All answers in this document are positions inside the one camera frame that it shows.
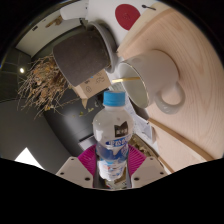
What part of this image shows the open cardboard box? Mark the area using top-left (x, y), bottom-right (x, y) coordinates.
top-left (71, 69), bottom-right (111, 109)

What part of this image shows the light wooden drawing board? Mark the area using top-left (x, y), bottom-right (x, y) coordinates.
top-left (116, 6), bottom-right (223, 174)

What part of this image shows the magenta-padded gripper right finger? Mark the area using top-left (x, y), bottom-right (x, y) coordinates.
top-left (125, 144), bottom-right (169, 189)

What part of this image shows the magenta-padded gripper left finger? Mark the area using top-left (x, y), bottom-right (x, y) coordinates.
top-left (54, 144), bottom-right (99, 189)

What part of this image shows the grey plant saucer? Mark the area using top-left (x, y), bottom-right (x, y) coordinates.
top-left (79, 20), bottom-right (119, 74)

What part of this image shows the white ceramic mug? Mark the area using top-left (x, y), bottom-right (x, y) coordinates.
top-left (117, 49), bottom-right (186, 115)

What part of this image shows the white shell chair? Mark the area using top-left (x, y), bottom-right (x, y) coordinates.
top-left (59, 0), bottom-right (90, 20)

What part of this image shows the wooden figure sculpture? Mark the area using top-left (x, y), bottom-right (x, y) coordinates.
top-left (44, 15), bottom-right (64, 28)

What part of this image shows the wooden stirrer stick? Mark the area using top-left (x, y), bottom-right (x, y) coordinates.
top-left (111, 76), bottom-right (141, 84)

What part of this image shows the flat round red coaster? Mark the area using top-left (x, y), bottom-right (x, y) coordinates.
top-left (114, 3), bottom-right (142, 32)

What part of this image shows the blue-capped plastic drink bottle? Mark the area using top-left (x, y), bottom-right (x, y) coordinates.
top-left (92, 89), bottom-right (135, 190)

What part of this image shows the dried plant in grey pot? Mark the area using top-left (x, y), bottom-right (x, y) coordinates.
top-left (17, 30), bottom-right (112, 119)

